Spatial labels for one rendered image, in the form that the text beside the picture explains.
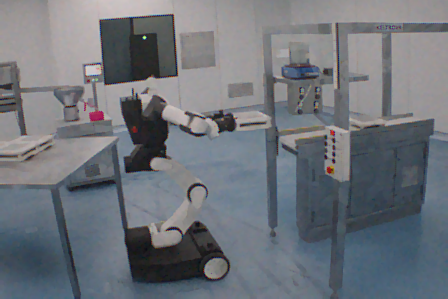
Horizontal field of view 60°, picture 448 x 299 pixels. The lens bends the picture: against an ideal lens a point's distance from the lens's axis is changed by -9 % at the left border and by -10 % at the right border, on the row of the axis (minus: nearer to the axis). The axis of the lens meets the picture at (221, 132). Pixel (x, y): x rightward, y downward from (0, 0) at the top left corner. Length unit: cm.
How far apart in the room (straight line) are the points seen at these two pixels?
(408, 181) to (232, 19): 554
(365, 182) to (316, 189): 45
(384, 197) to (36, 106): 577
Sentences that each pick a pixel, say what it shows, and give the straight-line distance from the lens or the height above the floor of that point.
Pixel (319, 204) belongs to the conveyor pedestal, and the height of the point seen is 32.
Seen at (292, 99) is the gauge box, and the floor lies 114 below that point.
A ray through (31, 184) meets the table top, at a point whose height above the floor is 84.
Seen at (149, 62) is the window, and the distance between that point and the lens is 773.
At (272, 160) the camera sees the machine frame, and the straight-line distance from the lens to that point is 320.
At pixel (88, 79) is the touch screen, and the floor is 119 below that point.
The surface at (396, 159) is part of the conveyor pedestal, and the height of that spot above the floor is 55.
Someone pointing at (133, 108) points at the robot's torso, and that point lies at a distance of 261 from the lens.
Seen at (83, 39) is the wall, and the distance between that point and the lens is 749.
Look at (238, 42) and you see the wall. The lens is 838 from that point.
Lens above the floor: 161
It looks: 13 degrees down
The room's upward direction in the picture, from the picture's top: 4 degrees counter-clockwise
